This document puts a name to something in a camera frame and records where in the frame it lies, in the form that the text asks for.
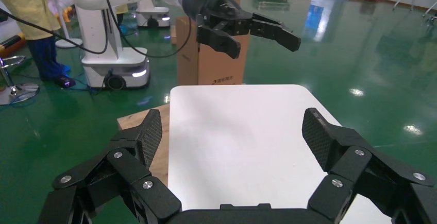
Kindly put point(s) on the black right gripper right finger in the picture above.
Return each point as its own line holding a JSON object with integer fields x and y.
{"x": 358, "y": 168}

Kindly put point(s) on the white robot body and base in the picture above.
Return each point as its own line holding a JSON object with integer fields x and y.
{"x": 102, "y": 28}

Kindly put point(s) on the wooden board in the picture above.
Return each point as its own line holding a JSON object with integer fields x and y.
{"x": 165, "y": 130}

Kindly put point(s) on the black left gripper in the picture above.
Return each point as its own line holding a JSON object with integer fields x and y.
{"x": 211, "y": 4}

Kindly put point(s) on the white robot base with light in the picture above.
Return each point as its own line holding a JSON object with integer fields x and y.
{"x": 152, "y": 12}

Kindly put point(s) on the orange and black object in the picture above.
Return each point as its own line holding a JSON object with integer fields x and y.
{"x": 13, "y": 43}

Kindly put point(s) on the chrome stool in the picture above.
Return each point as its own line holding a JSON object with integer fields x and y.
{"x": 13, "y": 60}

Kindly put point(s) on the tall brown cardboard carton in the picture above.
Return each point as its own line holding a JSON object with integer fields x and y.
{"x": 218, "y": 65}

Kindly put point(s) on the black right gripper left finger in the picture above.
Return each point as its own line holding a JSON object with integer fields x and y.
{"x": 102, "y": 168}

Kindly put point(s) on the person yellow coat blue trousers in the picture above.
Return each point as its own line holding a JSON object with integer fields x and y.
{"x": 24, "y": 7}

